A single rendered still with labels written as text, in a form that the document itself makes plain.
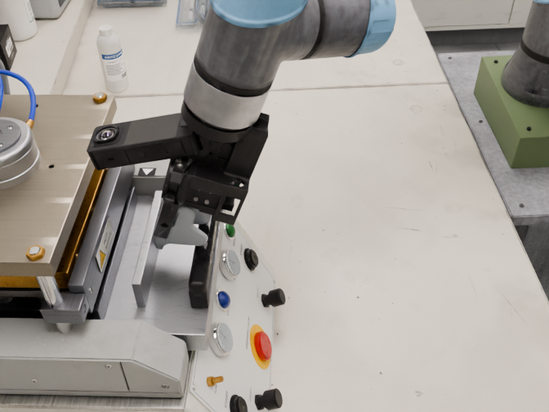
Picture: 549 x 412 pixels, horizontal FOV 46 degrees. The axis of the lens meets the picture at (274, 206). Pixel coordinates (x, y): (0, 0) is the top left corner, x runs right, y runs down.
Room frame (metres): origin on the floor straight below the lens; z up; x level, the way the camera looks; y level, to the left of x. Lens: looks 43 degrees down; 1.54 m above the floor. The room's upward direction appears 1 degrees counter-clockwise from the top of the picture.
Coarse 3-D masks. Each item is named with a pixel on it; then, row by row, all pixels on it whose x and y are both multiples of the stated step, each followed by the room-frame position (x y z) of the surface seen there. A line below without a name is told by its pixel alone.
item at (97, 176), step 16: (96, 176) 0.57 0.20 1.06; (96, 192) 0.54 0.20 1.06; (80, 208) 0.51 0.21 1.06; (80, 224) 0.49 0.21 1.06; (80, 240) 0.47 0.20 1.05; (64, 256) 0.44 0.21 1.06; (64, 272) 0.42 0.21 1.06; (0, 288) 0.43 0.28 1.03; (16, 288) 0.43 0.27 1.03; (32, 288) 0.43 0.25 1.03; (64, 288) 0.42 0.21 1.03
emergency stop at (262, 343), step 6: (258, 336) 0.52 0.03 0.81; (264, 336) 0.52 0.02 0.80; (258, 342) 0.51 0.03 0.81; (264, 342) 0.51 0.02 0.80; (258, 348) 0.50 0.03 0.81; (264, 348) 0.50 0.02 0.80; (270, 348) 0.52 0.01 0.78; (258, 354) 0.50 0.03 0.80; (264, 354) 0.50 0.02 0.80; (270, 354) 0.51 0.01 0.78; (264, 360) 0.50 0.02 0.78
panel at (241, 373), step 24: (240, 240) 0.65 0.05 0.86; (240, 264) 0.61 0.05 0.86; (264, 264) 0.66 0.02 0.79; (216, 288) 0.53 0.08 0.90; (240, 288) 0.57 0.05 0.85; (264, 288) 0.62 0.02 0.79; (216, 312) 0.49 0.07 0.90; (240, 312) 0.53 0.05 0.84; (264, 312) 0.58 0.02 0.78; (240, 336) 0.50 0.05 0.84; (216, 360) 0.43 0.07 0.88; (240, 360) 0.46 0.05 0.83; (192, 384) 0.38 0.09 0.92; (216, 384) 0.40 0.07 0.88; (240, 384) 0.43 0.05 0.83; (264, 384) 0.47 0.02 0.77; (216, 408) 0.38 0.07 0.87; (264, 408) 0.43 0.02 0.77
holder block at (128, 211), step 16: (128, 192) 0.61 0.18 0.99; (128, 208) 0.58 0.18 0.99; (128, 224) 0.57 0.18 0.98; (112, 256) 0.50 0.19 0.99; (112, 272) 0.48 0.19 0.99; (112, 288) 0.47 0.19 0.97; (0, 304) 0.43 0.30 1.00; (16, 304) 0.43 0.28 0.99; (32, 304) 0.43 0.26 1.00; (96, 304) 0.43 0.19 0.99
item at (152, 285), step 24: (144, 216) 0.59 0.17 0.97; (144, 240) 0.51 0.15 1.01; (216, 240) 0.55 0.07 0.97; (120, 264) 0.51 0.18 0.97; (144, 264) 0.47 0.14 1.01; (168, 264) 0.51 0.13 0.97; (216, 264) 0.52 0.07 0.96; (120, 288) 0.47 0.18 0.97; (144, 288) 0.45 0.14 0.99; (168, 288) 0.47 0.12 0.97; (120, 312) 0.44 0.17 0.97; (144, 312) 0.44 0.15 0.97; (168, 312) 0.44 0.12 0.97; (192, 312) 0.44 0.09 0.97; (192, 336) 0.41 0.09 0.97
